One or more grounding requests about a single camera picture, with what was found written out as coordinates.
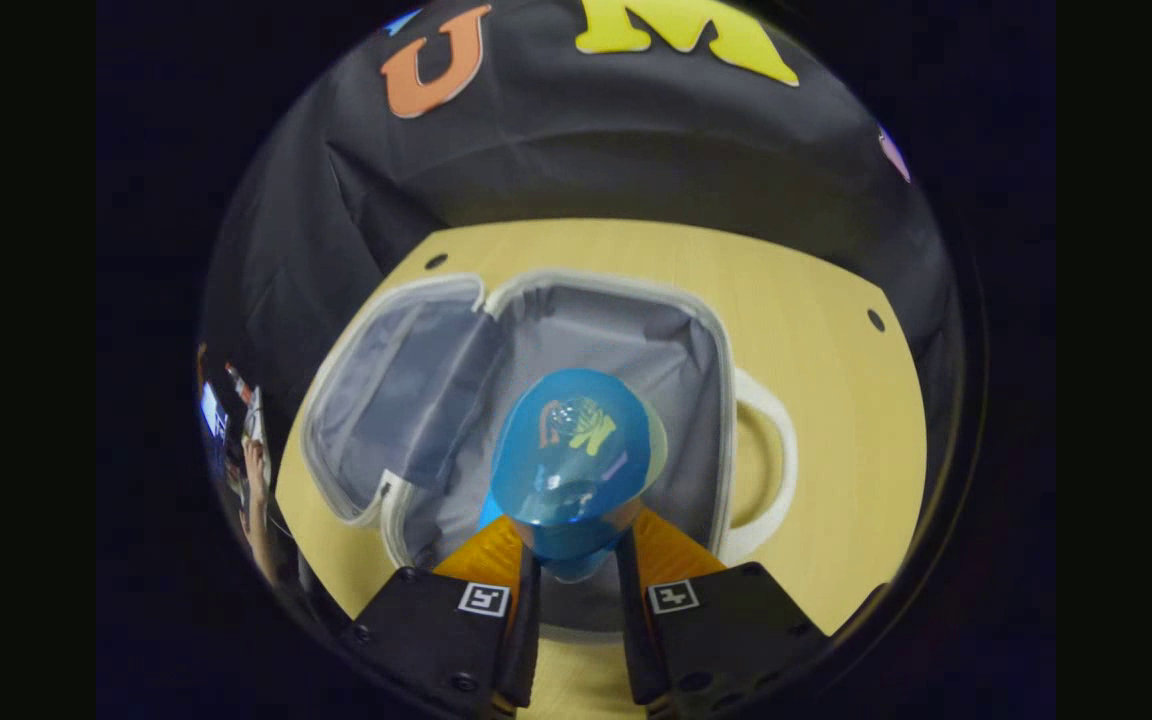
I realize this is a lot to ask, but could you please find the blue capped skin care bottle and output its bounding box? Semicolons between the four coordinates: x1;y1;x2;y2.
476;368;668;584

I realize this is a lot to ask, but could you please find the black backdrop cloth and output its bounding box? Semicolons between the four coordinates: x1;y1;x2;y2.
198;0;967;431

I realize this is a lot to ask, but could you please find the red and white object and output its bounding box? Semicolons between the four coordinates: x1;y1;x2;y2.
224;362;269;451

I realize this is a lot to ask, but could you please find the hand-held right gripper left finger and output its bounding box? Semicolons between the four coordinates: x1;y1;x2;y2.
336;513;543;720

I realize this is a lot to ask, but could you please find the white hard-shell suitcase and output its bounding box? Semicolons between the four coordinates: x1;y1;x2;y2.
299;268;799;637

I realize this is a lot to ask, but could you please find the lit monitor screen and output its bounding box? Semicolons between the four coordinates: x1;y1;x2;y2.
200;380;229;443

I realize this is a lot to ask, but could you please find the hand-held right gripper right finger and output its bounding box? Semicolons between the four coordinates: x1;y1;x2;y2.
614;505;829;720

